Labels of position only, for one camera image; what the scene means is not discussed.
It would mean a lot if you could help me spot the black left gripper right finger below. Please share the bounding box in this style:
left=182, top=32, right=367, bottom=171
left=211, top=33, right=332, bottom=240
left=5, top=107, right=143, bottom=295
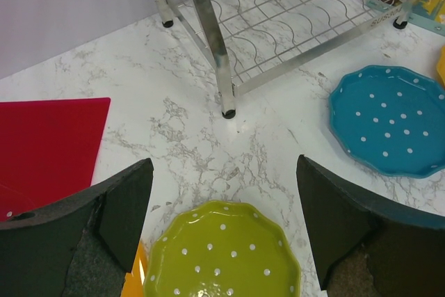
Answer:
left=296, top=155, right=444, bottom=296

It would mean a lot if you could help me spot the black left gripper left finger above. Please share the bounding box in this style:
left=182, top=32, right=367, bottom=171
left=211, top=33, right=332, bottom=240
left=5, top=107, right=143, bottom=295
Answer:
left=1, top=159, right=154, bottom=296

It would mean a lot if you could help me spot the blue polka dot plate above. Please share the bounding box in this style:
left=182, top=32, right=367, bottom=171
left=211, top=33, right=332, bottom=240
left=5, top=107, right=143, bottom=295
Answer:
left=329, top=65, right=444, bottom=179

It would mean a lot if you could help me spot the green polka dot plate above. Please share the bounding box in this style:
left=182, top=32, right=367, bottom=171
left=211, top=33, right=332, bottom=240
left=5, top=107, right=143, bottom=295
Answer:
left=144, top=200, right=301, bottom=297

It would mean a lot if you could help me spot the yellow polka dot plate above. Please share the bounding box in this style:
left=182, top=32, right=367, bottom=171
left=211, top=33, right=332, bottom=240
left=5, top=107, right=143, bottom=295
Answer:
left=436, top=46, right=445, bottom=87

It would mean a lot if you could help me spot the stainless steel dish rack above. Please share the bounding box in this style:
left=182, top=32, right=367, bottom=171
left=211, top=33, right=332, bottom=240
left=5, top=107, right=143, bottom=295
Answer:
left=155, top=0, right=420, bottom=119

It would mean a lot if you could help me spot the orange cutting mat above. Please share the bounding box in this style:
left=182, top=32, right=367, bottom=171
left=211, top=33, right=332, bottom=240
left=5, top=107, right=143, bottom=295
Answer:
left=120, top=241, right=148, bottom=297

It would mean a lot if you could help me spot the red cutting mat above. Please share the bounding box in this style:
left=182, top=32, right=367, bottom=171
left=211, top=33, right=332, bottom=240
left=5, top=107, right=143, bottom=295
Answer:
left=1, top=97, right=111, bottom=221

